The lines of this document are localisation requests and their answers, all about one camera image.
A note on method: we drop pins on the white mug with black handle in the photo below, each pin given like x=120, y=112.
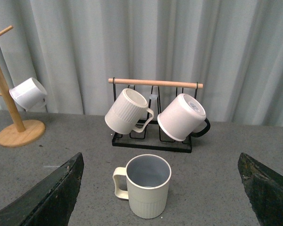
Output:
x=184, y=117

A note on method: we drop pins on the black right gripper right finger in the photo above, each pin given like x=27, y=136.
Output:
x=264, y=188

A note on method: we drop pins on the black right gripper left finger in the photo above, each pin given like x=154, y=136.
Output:
x=51, y=201

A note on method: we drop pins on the wooden mug tree stand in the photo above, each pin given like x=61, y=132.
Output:
x=21, y=132

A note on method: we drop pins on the white mug on tree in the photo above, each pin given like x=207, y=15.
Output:
x=29, y=94

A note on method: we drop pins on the cream ribbed mug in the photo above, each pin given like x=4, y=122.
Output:
x=126, y=111
x=144, y=182

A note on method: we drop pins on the cream ribbed mug on rack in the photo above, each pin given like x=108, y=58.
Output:
x=126, y=111

